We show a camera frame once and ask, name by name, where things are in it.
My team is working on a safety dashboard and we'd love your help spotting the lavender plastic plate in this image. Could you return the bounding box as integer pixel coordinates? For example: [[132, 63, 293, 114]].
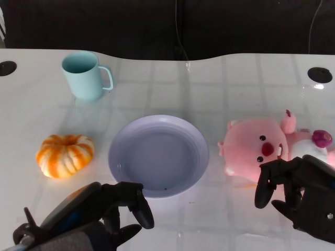
[[108, 115, 210, 199]]

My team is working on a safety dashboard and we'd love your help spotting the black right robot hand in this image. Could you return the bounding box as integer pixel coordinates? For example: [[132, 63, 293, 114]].
[[254, 154, 335, 245]]

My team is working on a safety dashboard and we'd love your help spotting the black table cable grommet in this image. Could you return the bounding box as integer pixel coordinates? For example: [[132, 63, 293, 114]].
[[307, 67, 333, 83], [0, 61, 17, 77]]

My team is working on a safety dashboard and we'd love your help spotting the light blue mug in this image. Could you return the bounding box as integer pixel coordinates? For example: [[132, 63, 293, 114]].
[[61, 51, 114, 101]]

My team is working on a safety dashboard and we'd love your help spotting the thin grey hanging cable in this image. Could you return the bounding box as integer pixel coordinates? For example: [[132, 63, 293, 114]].
[[308, 0, 324, 54], [174, 0, 189, 62]]

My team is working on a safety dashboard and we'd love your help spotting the pink plush doll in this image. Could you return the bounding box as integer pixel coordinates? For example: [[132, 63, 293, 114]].
[[217, 109, 335, 182]]

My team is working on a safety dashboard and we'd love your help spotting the orange striped pumpkin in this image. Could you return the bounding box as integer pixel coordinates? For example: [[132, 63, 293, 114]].
[[36, 134, 95, 179]]

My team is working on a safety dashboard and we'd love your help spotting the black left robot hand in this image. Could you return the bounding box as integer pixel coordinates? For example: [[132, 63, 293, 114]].
[[13, 181, 155, 251]]

